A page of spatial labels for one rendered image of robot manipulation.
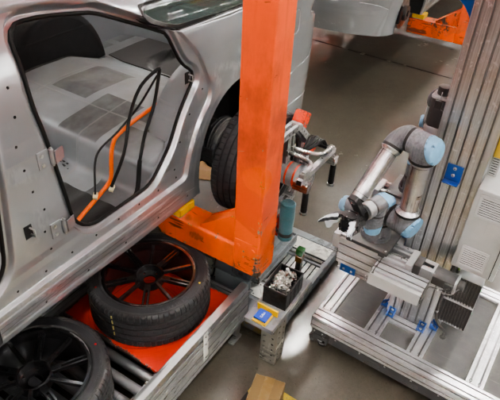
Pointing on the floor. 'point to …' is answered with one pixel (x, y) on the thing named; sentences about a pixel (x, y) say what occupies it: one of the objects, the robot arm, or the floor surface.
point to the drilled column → (272, 344)
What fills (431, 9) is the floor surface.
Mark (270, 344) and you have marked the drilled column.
